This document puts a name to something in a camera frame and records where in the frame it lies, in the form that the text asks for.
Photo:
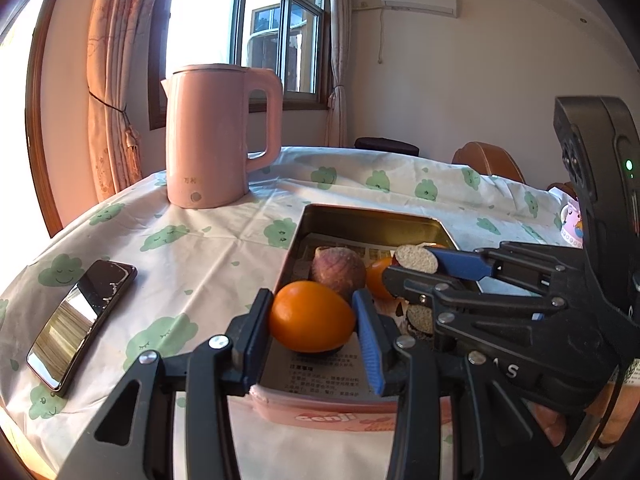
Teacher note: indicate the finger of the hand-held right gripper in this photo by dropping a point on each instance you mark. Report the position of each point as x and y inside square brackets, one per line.
[450, 320]
[460, 264]

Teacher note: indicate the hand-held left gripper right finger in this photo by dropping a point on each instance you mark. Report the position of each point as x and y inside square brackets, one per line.
[367, 350]

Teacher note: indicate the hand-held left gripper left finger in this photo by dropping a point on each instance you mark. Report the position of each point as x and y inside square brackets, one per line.
[257, 345]

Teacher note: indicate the smooth orange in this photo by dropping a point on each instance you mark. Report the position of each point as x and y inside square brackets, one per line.
[310, 317]

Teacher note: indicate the pink tin box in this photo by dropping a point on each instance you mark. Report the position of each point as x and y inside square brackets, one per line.
[360, 222]

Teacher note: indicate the person's right hand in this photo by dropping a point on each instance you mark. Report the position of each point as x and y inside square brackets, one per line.
[550, 422]

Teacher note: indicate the pink cartoon cup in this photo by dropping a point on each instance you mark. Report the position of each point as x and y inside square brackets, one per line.
[571, 227]

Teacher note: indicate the brown leather sofa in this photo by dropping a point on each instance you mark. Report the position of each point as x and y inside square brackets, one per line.
[562, 189]

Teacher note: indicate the printed paper sheet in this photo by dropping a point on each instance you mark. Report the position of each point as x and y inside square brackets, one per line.
[310, 375]

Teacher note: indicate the small orange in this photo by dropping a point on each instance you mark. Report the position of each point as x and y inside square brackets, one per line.
[379, 280]

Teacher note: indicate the brown leather chair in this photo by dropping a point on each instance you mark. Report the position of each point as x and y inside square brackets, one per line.
[487, 160]

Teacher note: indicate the dark round stool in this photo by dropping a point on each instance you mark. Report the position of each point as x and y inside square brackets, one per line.
[386, 146]

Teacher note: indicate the black smartphone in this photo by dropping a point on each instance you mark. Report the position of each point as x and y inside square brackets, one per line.
[80, 325]

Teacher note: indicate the pink electric kettle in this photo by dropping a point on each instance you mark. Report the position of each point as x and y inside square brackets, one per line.
[205, 150]

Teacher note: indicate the white air conditioner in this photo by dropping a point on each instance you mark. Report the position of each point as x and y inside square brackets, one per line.
[419, 0]

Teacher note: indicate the beige curtain with tassel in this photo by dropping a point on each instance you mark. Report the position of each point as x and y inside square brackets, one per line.
[115, 85]

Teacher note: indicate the sliding glass window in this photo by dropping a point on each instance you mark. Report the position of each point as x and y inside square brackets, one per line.
[260, 15]

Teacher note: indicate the brown wooden frame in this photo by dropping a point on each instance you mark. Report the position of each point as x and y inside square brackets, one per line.
[42, 125]

